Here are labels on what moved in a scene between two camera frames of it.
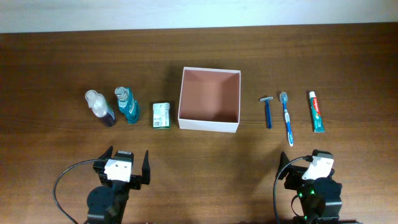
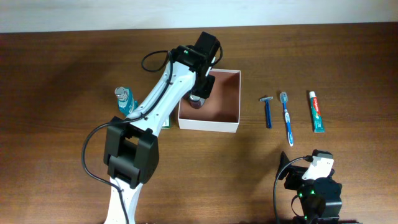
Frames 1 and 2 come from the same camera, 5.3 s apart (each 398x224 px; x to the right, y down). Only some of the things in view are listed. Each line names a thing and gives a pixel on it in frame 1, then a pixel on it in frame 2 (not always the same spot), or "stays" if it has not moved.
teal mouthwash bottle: x=127 y=104 stays
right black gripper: x=296 y=174 stays
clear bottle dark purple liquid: x=101 y=109 to x=196 y=102
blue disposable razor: x=267 y=99 stays
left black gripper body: x=135 y=183 to x=205 y=88
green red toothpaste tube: x=317 y=121 stays
